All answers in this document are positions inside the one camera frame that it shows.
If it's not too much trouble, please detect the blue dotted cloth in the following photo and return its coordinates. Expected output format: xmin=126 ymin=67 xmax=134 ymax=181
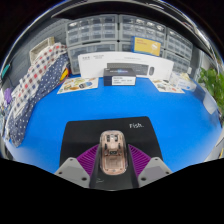
xmin=5 ymin=53 xmax=71 ymax=148

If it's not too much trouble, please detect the dark wall shelf unit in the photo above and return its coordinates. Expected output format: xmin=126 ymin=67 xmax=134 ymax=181
xmin=49 ymin=0 xmax=218 ymax=51

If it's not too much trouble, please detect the transparent pink computer mouse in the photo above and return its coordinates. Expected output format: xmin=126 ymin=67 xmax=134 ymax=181
xmin=99 ymin=129 xmax=128 ymax=176

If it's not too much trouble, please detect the printed picture card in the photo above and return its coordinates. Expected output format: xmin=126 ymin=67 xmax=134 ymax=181
xmin=149 ymin=78 xmax=185 ymax=94
xmin=56 ymin=76 xmax=100 ymax=95

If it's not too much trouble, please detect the small yellow object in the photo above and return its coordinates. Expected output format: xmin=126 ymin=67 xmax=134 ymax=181
xmin=59 ymin=67 xmax=70 ymax=83

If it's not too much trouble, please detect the white plastic basket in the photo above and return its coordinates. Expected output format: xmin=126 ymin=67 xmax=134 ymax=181
xmin=29 ymin=36 xmax=55 ymax=64

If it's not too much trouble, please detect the small purple object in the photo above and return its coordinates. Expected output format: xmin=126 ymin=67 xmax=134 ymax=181
xmin=3 ymin=87 xmax=14 ymax=104

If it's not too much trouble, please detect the white box with blue print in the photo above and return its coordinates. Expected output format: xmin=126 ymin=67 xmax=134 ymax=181
xmin=169 ymin=71 xmax=198 ymax=93

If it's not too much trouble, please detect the green potted plant white pot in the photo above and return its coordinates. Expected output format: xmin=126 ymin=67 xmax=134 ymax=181
xmin=198 ymin=67 xmax=224 ymax=116

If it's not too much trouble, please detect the black mouse pad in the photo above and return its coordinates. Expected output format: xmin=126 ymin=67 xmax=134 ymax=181
xmin=59 ymin=115 xmax=164 ymax=191

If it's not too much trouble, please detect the small black box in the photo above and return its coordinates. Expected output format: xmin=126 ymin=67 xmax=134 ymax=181
xmin=103 ymin=67 xmax=137 ymax=87

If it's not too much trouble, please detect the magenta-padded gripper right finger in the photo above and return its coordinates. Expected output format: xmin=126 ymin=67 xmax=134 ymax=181
xmin=128 ymin=143 xmax=173 ymax=188

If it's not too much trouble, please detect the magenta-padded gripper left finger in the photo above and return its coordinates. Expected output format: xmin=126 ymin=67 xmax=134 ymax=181
xmin=54 ymin=143 xmax=101 ymax=189

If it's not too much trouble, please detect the yellow box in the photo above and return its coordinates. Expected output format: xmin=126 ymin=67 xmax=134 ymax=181
xmin=132 ymin=35 xmax=162 ymax=57

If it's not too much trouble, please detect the long white keyboard box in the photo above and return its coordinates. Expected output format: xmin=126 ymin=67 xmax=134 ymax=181
xmin=77 ymin=51 xmax=175 ymax=81

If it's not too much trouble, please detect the red white checked cloth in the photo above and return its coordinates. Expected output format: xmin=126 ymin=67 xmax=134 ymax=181
xmin=6 ymin=42 xmax=69 ymax=128

